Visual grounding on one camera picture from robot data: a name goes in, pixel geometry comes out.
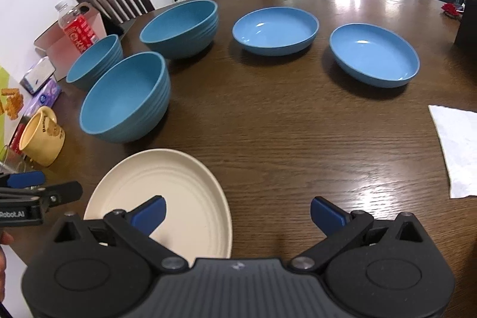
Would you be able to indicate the white blue tissue pack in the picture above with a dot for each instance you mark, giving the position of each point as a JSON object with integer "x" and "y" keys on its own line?
{"x": 37, "y": 74}

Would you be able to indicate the red label drink bottle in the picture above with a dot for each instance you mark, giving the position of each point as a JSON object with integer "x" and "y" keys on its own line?
{"x": 80, "y": 33}

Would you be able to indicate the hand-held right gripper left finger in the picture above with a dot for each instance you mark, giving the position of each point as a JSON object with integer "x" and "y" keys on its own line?
{"x": 149, "y": 215}

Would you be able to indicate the white paper napkin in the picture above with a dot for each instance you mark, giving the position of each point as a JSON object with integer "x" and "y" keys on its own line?
{"x": 458, "y": 150}

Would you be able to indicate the blue shallow plate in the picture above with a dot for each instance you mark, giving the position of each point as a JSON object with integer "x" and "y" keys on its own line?
{"x": 275, "y": 29}
{"x": 372, "y": 53}

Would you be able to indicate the person's left hand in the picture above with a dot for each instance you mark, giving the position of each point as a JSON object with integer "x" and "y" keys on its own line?
{"x": 4, "y": 258}

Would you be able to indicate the blue ribbed bowl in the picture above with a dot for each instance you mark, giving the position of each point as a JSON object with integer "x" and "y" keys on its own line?
{"x": 123, "y": 98}
{"x": 175, "y": 27}
{"x": 93, "y": 61}

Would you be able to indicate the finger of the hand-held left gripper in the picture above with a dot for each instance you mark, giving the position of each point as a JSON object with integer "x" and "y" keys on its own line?
{"x": 26, "y": 179}
{"x": 59, "y": 191}

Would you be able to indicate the red box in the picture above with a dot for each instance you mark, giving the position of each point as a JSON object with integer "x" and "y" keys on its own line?
{"x": 16, "y": 139}

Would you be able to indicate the clear glass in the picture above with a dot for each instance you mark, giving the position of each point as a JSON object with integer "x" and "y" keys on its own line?
{"x": 11, "y": 159}

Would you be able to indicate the purple tissue pack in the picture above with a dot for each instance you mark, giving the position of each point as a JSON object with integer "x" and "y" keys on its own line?
{"x": 46, "y": 94}

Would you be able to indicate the dark flat object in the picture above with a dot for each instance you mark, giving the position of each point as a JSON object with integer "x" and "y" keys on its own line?
{"x": 115, "y": 29}

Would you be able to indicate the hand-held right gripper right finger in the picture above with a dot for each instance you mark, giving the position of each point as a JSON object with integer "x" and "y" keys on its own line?
{"x": 326, "y": 215}

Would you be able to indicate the yellow printed mug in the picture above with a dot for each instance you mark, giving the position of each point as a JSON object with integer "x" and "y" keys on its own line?
{"x": 39, "y": 141}

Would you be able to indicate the pink cardboard box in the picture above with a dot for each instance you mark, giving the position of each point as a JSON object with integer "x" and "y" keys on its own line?
{"x": 57, "y": 49}

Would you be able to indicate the cream ribbed plate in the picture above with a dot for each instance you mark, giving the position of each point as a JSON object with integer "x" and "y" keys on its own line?
{"x": 179, "y": 184}

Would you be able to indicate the red flower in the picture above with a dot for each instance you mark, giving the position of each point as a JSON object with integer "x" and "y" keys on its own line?
{"x": 451, "y": 9}

